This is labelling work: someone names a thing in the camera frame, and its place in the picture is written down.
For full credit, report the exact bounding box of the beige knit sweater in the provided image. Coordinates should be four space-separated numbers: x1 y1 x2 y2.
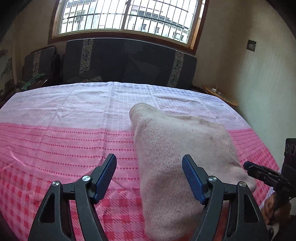
129 103 256 240

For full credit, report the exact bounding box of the person's right hand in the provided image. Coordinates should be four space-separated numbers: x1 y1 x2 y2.
261 192 292 225

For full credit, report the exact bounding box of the pink checkered bed sheet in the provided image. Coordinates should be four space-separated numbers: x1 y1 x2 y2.
1 82 279 240

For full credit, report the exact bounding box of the round wooden side table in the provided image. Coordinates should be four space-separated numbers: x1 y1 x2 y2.
203 85 238 107

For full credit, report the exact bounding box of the dark armchair with patterned strip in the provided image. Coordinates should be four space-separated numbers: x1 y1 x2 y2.
22 46 61 82

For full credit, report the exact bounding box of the dark sofa with patterned strips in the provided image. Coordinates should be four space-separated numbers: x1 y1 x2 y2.
63 38 197 89

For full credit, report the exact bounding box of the painted folding screen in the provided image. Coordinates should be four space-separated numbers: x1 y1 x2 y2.
0 34 17 110

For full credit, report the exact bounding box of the black camera box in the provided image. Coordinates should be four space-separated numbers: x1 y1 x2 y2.
284 138 296 166

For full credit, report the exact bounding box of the black wall plaque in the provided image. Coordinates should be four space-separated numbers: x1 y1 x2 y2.
246 40 256 52

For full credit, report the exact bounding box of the green cord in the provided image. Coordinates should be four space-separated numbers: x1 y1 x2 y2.
21 73 47 90

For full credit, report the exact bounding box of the barred window with wooden frame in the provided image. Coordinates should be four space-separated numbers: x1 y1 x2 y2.
48 0 209 55

